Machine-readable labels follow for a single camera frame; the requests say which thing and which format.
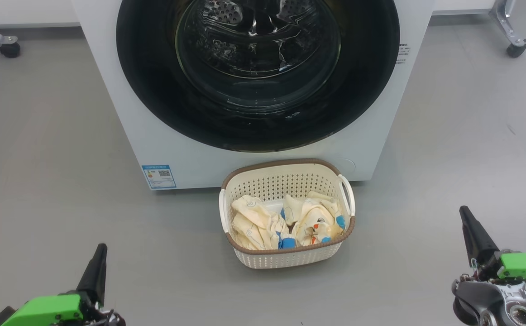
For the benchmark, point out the cream perforated laundry basket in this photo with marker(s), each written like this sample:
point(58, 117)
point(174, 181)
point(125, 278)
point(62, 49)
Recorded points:
point(285, 258)

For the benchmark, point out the cream garment with bear print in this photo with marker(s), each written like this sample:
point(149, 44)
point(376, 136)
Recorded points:
point(313, 217)

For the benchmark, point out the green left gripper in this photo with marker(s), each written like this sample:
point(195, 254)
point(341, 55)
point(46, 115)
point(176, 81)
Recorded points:
point(45, 310)

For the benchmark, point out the blue energy label sticker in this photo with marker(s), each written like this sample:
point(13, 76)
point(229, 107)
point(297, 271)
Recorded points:
point(159, 176)

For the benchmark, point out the black round glass washer door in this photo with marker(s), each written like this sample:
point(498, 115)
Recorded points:
point(154, 90)

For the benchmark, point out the round drain filter cover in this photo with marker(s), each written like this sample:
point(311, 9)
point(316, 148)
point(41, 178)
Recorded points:
point(348, 165)

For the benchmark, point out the cream garment with blue cuffs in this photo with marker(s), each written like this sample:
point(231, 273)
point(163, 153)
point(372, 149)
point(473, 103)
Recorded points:
point(251, 222)

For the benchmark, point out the white front-load washing machine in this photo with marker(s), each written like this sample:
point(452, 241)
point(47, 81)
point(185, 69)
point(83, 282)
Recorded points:
point(109, 113)

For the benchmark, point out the white partition panel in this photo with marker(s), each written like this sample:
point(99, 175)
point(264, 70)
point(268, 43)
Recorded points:
point(18, 11)
point(462, 5)

